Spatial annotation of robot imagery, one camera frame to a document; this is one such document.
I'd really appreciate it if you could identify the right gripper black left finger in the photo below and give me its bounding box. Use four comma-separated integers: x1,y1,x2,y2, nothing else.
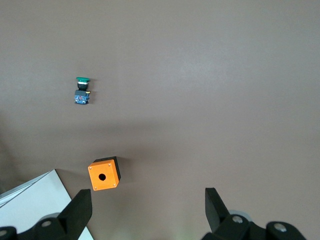
0,189,93,240

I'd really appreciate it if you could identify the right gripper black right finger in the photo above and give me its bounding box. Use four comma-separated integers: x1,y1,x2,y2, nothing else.
201,187,311,240

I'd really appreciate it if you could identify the green push button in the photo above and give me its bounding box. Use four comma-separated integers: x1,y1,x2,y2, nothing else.
73,76,92,106

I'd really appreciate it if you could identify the white drawer cabinet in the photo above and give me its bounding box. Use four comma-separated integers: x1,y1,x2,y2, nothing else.
0,168,95,240

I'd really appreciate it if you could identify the orange button box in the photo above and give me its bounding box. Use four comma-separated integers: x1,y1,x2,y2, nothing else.
87,156,123,192

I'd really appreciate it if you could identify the brown table cover mat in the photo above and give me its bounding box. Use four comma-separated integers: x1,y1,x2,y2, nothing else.
0,0,320,240

